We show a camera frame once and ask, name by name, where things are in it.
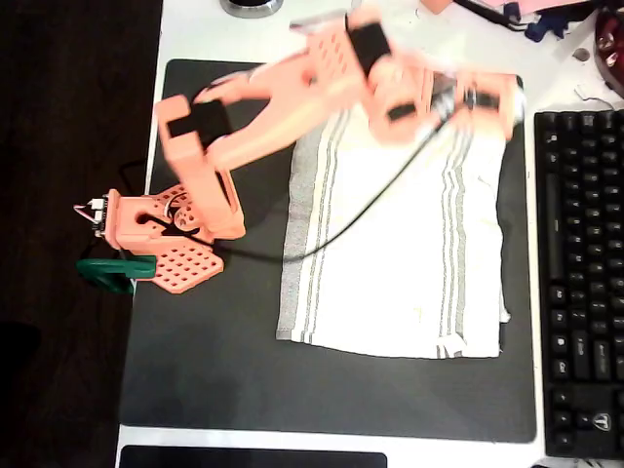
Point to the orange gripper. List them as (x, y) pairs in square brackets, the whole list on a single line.
[(493, 103)]

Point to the white striped towel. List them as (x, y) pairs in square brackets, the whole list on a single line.
[(390, 273)]

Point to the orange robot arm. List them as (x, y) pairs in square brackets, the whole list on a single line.
[(273, 122)]

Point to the orange plastic part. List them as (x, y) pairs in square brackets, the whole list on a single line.
[(435, 5)]

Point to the black pen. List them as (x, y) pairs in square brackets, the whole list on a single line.
[(487, 12)]

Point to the blue plastic object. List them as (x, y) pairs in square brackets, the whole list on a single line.
[(538, 30)]

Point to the pink paper sheet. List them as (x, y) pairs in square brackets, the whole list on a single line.
[(546, 4)]

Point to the small grey coin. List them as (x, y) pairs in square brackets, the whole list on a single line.
[(581, 54)]

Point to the dark red bowl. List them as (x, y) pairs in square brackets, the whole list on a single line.
[(613, 44)]

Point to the round metal cup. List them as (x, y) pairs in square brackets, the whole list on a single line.
[(251, 7)]

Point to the black keyboard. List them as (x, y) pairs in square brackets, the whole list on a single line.
[(585, 273)]

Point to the dark grey desk mat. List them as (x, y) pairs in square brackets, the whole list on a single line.
[(234, 365)]

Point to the motor controller board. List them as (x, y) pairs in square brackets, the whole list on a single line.
[(100, 208)]

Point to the green table clamp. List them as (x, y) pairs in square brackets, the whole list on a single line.
[(105, 268)]

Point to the black flat pad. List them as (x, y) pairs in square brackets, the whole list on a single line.
[(253, 458)]

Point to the orange camera mount plate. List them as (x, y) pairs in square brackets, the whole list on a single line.
[(502, 92)]

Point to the orange perforated base plate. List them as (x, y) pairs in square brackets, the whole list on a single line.
[(190, 270)]

